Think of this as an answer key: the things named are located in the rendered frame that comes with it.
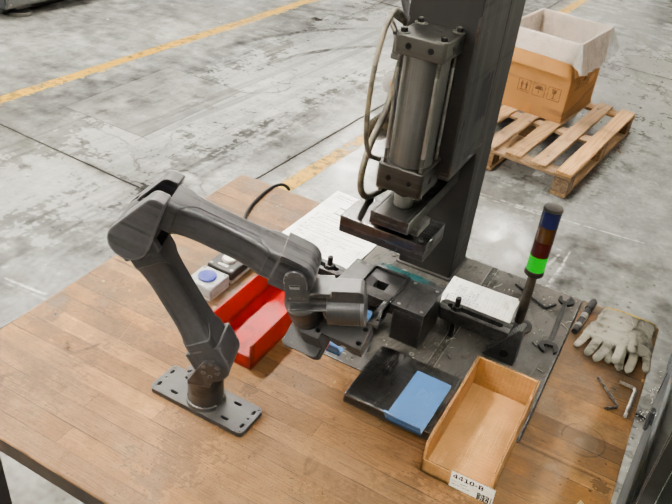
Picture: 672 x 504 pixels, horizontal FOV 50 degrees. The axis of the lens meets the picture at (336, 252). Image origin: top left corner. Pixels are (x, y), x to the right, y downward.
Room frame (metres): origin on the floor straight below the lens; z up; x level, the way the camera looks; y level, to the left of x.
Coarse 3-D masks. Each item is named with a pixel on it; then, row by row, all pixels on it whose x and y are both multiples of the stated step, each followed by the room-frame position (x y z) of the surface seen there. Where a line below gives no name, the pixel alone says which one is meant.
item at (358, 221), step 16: (432, 192) 1.25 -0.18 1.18; (352, 208) 1.22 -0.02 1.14; (368, 208) 1.23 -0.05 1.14; (384, 208) 1.16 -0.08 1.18; (400, 208) 1.17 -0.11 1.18; (416, 208) 1.18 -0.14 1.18; (352, 224) 1.18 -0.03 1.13; (368, 224) 1.17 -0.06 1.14; (384, 224) 1.14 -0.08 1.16; (400, 224) 1.13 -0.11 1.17; (416, 224) 1.16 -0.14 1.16; (432, 224) 1.19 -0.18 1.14; (368, 240) 1.16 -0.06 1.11; (384, 240) 1.15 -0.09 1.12; (400, 240) 1.13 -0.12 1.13; (416, 240) 1.13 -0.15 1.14; (432, 240) 1.15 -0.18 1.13; (416, 256) 1.12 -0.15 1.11
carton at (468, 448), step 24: (480, 360) 1.02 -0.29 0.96; (480, 384) 1.01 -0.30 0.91; (504, 384) 0.99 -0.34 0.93; (528, 384) 0.98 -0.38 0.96; (456, 408) 0.93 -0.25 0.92; (480, 408) 0.95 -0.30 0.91; (504, 408) 0.96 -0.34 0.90; (528, 408) 0.92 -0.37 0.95; (432, 432) 0.82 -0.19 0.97; (456, 432) 0.89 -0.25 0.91; (480, 432) 0.89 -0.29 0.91; (504, 432) 0.90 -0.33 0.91; (432, 456) 0.83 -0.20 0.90; (456, 456) 0.83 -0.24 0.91; (480, 456) 0.84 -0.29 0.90; (504, 456) 0.79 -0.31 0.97; (456, 480) 0.77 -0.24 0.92; (480, 480) 0.79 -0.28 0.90
